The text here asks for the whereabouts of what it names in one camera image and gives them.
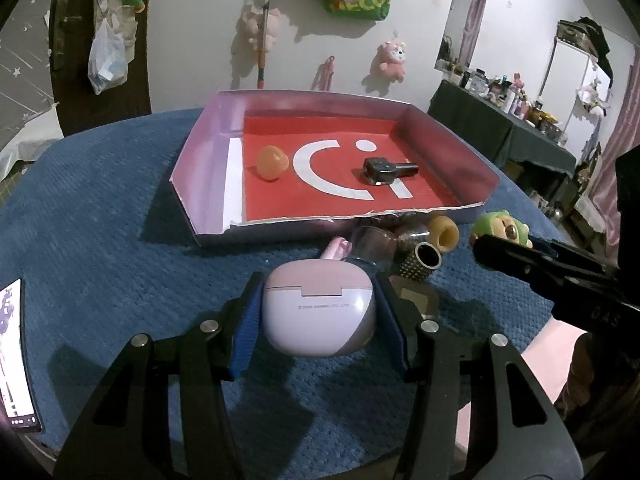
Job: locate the pink earbud case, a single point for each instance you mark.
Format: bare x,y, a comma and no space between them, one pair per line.
315,320

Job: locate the pink plush toy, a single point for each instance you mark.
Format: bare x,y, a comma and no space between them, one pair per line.
275,25

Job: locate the orange and grey stick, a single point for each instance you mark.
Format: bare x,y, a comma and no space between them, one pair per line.
263,35

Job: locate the pink tassel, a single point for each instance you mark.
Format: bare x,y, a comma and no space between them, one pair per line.
325,72

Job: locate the person's right forearm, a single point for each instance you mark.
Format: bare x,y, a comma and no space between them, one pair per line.
582,375

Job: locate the pink-capped nail polish bottle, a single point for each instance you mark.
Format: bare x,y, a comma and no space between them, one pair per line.
334,250

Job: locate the small black dropper bottle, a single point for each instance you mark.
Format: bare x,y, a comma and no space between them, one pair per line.
382,171

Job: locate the orange round lid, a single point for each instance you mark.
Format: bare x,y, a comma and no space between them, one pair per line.
272,162

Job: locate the grey star-print curtain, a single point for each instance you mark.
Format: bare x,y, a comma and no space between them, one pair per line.
25,60

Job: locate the green toy figure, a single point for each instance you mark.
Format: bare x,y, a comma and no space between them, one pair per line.
492,225

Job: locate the clear plastic bag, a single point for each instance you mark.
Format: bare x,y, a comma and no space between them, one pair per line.
106,60

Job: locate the dark bottle with yellow cap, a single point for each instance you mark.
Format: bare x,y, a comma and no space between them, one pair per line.
442,232

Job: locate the person's pink clothing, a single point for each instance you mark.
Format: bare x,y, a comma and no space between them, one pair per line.
547,355

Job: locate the smartphone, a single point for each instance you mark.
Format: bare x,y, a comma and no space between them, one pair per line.
15,360

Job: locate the wall mirror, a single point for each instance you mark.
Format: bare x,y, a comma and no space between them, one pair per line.
465,15

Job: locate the pink plush pig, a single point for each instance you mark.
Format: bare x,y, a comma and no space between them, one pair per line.
391,60

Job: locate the dark brown door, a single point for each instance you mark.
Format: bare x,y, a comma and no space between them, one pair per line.
140,60

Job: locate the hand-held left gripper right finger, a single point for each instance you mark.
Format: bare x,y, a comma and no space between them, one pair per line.
392,330

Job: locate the pink cardboard box red bottom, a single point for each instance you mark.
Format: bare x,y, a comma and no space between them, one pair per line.
210,160

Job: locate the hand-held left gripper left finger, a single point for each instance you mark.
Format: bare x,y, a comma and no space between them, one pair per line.
247,330

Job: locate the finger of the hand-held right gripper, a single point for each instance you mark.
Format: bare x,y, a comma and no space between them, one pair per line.
505,257
585,262

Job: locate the clear plastic cup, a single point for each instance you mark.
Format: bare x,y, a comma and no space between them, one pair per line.
372,247

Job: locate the white cabinet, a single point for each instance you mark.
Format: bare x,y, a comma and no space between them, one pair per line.
570,80

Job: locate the black bag on cabinet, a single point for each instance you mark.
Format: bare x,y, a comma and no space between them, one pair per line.
590,35

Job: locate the row of cosmetic bottles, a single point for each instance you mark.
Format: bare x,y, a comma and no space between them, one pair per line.
505,92

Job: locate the dark cloth covered table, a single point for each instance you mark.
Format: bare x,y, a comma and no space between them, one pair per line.
480,120

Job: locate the white cloth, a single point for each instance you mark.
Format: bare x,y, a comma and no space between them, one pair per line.
30,145

